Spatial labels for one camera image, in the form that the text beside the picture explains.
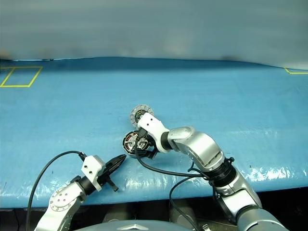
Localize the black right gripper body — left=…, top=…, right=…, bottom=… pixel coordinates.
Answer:
left=139, top=134, right=157, bottom=155

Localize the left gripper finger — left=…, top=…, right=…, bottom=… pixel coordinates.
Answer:
left=103, top=155, right=127, bottom=172
left=105, top=157, right=127, bottom=177

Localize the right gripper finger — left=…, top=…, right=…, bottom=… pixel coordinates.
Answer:
left=143, top=147, right=159, bottom=160

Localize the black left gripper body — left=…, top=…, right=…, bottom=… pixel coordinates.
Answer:
left=98, top=167, right=119, bottom=193

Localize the motor stator with copper windings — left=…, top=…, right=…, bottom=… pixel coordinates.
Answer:
left=122, top=130, right=151, bottom=157

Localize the silver motor rotor cover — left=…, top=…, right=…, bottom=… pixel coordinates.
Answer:
left=130, top=103, right=154, bottom=128

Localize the grey rounded housing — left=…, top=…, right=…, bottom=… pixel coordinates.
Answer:
left=103, top=209, right=135, bottom=223
left=168, top=199, right=193, bottom=224

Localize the grey robot torso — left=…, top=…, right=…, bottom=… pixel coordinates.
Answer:
left=90, top=219, right=193, bottom=231

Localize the blue plastic table cover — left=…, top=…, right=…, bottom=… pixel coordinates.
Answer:
left=0, top=56, right=308, bottom=209

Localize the yellow tape rectangle marking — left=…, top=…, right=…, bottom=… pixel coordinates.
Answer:
left=0, top=66, right=43, bottom=88

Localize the yellow tape corner marking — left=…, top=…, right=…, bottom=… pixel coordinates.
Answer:
left=284, top=67, right=308, bottom=75

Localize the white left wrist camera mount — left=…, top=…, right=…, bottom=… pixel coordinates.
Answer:
left=81, top=155, right=106, bottom=192

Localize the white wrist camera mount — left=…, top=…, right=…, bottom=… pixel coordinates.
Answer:
left=81, top=155, right=106, bottom=192
left=137, top=113, right=170, bottom=154

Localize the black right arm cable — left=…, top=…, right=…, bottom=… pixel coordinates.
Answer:
left=134, top=129, right=235, bottom=231

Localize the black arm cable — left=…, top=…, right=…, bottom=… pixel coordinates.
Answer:
left=134, top=129, right=235, bottom=231
left=26, top=151, right=87, bottom=231

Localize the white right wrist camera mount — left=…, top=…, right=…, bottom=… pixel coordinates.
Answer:
left=137, top=113, right=170, bottom=154

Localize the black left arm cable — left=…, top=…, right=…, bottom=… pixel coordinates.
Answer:
left=26, top=151, right=87, bottom=231

